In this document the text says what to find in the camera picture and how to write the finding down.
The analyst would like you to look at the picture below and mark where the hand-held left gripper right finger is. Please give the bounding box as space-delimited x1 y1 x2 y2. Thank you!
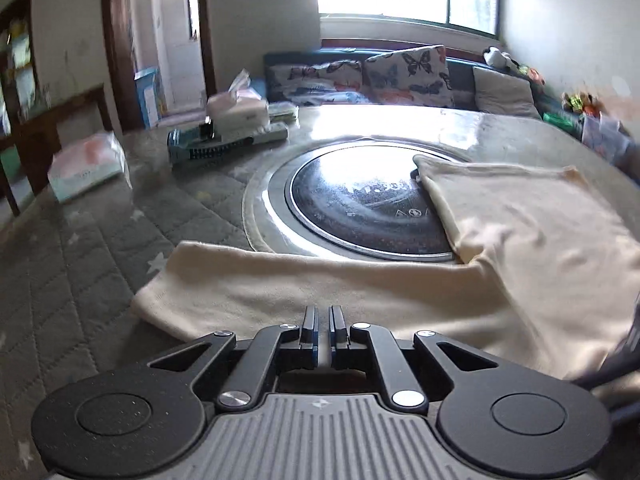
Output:
328 305 501 408

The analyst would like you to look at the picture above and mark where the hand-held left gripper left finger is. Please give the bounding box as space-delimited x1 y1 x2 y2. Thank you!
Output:
145 305 319 411

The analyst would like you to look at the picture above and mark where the cream garment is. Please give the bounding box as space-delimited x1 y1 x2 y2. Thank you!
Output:
131 154 640 381

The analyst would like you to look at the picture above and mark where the round black cooktop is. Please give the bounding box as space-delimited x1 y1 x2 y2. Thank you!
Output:
242 132 476 263

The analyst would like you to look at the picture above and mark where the clear plastic storage box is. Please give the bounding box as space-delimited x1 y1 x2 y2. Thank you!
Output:
580 112 632 155

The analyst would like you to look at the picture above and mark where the grey quilted table cover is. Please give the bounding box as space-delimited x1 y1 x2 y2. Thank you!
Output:
0 105 640 480

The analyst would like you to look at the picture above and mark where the green packet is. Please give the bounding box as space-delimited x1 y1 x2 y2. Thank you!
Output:
267 102 301 123

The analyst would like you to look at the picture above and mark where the green bowl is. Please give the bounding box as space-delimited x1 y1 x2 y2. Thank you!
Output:
542 110 582 130

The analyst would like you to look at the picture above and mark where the white tissue box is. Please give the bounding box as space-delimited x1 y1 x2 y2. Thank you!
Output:
206 70 271 128

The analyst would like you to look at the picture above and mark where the pile of small plush toys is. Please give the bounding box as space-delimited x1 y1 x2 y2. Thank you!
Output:
562 91 607 116

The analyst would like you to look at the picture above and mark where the wide butterfly print pillow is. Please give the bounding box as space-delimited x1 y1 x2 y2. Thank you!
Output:
272 60 364 106

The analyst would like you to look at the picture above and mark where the square butterfly print pillow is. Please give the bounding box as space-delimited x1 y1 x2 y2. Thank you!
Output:
362 45 454 108

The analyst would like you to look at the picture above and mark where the blue sofa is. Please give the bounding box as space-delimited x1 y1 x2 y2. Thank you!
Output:
263 47 591 131

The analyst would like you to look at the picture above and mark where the white pink tissue pack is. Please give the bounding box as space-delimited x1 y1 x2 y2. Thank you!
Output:
47 132 128 203

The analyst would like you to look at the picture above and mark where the plain grey pillow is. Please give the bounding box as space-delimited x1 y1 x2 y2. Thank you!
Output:
472 66 543 120

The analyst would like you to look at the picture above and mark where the light blue box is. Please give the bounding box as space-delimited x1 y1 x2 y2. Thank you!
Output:
134 66 169 128

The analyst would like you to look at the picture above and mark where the pink green plush toy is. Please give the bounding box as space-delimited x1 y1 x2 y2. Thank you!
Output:
520 62 547 86

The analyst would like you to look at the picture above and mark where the panda plush toy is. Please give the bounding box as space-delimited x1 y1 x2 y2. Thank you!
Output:
482 46 521 69

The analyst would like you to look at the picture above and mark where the dark wooden cabinet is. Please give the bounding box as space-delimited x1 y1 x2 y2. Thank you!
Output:
0 0 113 217

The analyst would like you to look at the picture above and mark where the wooden door frame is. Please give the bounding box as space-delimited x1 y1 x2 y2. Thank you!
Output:
100 0 217 132

